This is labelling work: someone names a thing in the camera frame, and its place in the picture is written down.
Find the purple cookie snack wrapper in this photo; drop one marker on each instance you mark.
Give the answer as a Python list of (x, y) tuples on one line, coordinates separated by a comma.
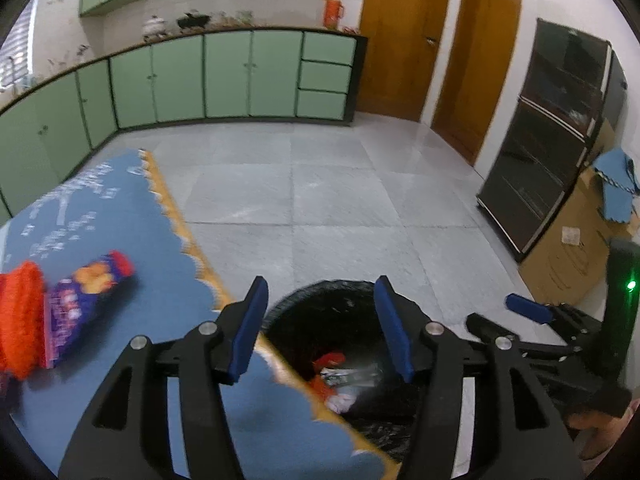
[(80, 300)]

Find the white pot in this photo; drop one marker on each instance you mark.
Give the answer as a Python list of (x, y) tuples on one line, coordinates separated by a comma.
[(154, 26)]

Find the blue tablecloth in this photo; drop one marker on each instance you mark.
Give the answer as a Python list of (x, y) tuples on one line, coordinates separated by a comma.
[(130, 240)]

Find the blue cloth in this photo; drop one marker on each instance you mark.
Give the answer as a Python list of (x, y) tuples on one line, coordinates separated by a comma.
[(615, 185)]

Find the wooden door with frame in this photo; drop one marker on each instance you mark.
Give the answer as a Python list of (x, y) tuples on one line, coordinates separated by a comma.
[(480, 70)]

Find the green base cabinets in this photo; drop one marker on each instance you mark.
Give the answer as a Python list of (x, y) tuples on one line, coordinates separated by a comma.
[(225, 75)]

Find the cardboard box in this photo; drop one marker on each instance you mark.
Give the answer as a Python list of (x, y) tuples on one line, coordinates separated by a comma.
[(565, 260)]

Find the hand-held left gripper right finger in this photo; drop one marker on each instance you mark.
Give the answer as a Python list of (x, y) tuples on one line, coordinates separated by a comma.
[(395, 335)]

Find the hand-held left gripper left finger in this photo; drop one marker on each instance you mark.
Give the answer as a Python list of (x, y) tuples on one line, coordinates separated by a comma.
[(245, 340)]

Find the white window blinds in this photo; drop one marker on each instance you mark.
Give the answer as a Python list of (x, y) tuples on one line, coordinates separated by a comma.
[(15, 55)]

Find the black bagged trash bin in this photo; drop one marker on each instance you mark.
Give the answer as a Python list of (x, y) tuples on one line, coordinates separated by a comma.
[(295, 320)]

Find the closed wooden door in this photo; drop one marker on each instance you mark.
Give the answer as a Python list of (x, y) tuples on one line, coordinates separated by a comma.
[(395, 35)]

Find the black glass cabinet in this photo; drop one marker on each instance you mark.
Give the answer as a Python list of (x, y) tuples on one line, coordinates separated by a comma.
[(540, 160)]

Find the black wok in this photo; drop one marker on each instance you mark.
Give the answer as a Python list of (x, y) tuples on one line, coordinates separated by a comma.
[(192, 21)]

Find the orange foam net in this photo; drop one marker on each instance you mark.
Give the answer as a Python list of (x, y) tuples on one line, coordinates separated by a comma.
[(20, 320)]

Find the person's right hand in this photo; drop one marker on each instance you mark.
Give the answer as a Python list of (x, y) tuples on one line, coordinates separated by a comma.
[(597, 430)]

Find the glass containers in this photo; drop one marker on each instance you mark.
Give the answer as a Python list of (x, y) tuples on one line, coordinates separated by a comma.
[(237, 19)]

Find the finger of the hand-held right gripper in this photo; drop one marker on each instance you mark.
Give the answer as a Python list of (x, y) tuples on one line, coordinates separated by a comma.
[(530, 309), (487, 330)]

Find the red thermos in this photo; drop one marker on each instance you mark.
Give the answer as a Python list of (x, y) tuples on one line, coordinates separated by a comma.
[(331, 12)]

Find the white paper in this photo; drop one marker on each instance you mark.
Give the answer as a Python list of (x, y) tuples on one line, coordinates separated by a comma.
[(344, 400)]

